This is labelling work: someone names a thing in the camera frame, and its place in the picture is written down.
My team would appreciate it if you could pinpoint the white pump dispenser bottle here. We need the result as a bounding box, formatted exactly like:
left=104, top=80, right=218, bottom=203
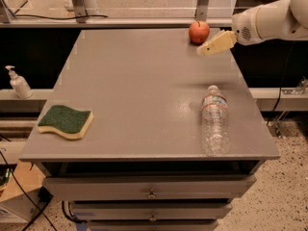
left=6, top=65, right=33, bottom=99

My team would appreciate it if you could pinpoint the black cable on ledge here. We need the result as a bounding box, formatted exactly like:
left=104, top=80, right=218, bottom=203
left=13, top=13, right=109, bottom=21

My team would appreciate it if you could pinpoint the middle grey drawer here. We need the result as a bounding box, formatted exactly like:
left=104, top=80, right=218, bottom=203
left=71, top=201, right=232, bottom=221

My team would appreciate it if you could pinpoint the black floor cable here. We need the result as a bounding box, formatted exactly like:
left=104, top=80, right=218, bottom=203
left=0, top=151, right=58, bottom=231

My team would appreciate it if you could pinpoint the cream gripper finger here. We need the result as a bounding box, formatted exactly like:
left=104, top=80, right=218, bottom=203
left=208, top=30, right=226, bottom=40
left=196, top=31, right=237, bottom=56

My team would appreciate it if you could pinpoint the red apple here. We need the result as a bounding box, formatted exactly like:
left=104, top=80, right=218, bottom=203
left=189, top=21, right=210, bottom=44

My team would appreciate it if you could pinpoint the left metal bracket post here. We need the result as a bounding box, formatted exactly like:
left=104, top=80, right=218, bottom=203
left=71, top=0, right=87, bottom=23

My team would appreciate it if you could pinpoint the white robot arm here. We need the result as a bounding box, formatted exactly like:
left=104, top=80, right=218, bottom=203
left=196, top=0, right=308, bottom=56

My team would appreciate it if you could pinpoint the green and yellow sponge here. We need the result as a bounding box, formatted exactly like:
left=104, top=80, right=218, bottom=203
left=38, top=105, right=93, bottom=140

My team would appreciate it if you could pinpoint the clear plastic water bottle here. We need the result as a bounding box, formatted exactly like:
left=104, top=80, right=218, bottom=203
left=201, top=85, right=230, bottom=156

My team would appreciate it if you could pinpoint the cardboard box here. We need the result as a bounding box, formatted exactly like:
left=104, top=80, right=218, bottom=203
left=0, top=162, right=44, bottom=223

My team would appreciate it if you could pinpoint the metal bracket post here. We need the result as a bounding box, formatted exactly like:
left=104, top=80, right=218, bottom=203
left=71, top=0, right=87, bottom=23
left=195, top=0, right=209, bottom=21

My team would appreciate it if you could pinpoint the right metal bracket post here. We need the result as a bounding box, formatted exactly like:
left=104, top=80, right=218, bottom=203
left=195, top=0, right=209, bottom=21

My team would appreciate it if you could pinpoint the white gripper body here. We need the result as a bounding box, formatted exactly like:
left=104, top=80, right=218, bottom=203
left=231, top=7, right=263, bottom=45

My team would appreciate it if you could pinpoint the grey drawer cabinet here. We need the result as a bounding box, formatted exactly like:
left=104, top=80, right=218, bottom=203
left=22, top=29, right=279, bottom=231

